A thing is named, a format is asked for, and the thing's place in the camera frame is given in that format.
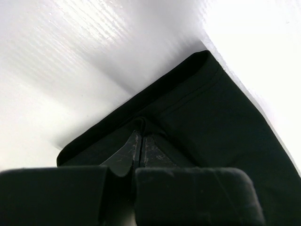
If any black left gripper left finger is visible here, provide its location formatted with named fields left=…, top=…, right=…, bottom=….
left=0, top=131, right=141, bottom=226

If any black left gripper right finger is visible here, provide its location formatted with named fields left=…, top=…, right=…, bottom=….
left=135, top=136, right=266, bottom=226

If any black t-shirt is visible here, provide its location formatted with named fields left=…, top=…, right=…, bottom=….
left=57, top=51, right=301, bottom=226

